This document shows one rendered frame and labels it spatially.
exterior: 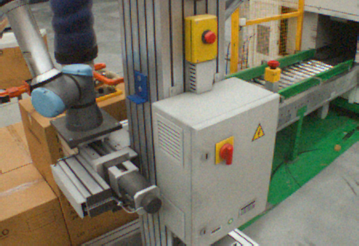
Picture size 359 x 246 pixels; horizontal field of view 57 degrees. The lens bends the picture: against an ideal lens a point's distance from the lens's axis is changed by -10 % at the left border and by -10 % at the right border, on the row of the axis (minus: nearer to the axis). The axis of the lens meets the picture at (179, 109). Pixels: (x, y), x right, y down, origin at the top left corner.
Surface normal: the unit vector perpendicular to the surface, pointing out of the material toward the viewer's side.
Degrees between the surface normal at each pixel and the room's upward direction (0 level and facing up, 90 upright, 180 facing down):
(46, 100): 97
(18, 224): 90
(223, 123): 90
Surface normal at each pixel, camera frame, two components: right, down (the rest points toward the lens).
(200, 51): 0.60, 0.33
